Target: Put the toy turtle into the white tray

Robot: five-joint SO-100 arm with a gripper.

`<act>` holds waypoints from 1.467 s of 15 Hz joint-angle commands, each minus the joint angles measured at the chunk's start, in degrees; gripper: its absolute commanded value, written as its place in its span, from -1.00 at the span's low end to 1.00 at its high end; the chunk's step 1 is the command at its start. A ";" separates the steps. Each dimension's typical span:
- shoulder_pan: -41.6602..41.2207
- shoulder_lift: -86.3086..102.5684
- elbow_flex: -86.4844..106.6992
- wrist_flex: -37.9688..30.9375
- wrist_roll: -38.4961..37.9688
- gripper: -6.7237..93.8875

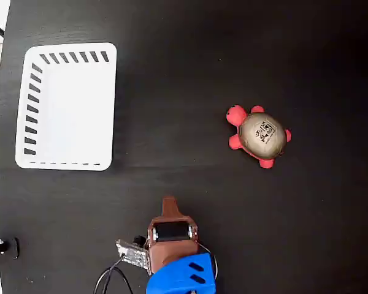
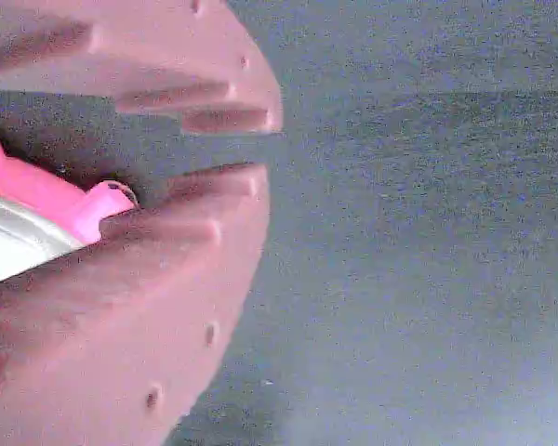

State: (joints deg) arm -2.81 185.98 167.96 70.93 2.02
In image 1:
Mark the red turtle toy grey shell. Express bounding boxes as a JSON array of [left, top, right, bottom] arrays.
[[226, 104, 293, 169]]

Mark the white plastic basket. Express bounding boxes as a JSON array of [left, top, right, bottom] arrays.
[[15, 42, 118, 172]]

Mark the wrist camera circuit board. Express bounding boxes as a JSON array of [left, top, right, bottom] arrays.
[[115, 238, 148, 270]]

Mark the white red servo wire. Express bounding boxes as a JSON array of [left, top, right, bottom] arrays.
[[197, 241, 218, 280]]

